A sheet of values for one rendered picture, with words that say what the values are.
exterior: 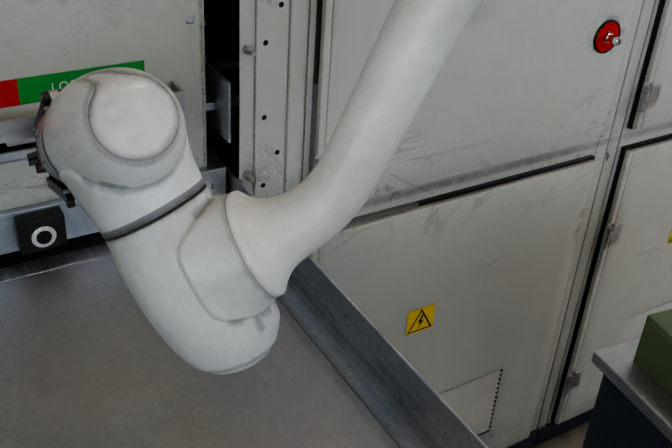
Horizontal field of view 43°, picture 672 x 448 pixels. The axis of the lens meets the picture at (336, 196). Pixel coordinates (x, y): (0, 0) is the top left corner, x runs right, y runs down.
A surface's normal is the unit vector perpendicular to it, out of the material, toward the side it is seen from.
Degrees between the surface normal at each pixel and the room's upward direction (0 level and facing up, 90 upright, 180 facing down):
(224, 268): 69
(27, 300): 0
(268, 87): 90
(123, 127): 60
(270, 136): 90
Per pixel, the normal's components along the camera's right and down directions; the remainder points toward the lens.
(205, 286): 0.07, 0.21
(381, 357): -0.86, 0.22
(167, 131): 0.59, -0.03
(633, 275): 0.51, 0.45
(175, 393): 0.06, -0.86
